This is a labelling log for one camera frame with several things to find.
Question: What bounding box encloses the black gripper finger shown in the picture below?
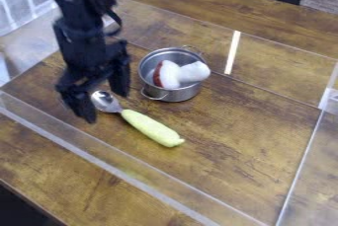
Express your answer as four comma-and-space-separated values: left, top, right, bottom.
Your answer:
57, 86, 96, 123
108, 56, 131, 98

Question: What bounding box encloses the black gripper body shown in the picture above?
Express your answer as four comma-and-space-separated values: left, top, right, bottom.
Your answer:
53, 19, 130, 92

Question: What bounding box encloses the green handled metal spoon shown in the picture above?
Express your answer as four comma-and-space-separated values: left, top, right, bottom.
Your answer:
91, 91, 184, 148

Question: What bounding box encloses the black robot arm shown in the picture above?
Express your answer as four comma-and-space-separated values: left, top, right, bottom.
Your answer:
53, 0, 131, 123

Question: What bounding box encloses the red white toy mushroom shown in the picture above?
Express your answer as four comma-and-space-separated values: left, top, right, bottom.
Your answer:
154, 60, 211, 89

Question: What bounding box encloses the small steel pot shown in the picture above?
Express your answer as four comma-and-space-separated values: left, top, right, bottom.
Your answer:
139, 46, 207, 103

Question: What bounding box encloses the clear acrylic front barrier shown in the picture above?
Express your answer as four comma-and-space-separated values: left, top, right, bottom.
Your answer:
0, 90, 268, 226

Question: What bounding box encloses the clear acrylic barrier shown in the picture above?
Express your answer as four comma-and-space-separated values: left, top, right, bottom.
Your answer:
0, 90, 268, 226
276, 62, 338, 226

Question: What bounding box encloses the clear acrylic right barrier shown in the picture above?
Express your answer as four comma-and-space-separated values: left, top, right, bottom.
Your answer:
276, 62, 338, 226

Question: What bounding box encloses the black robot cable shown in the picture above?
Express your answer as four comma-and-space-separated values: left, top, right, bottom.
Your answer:
103, 9, 124, 38

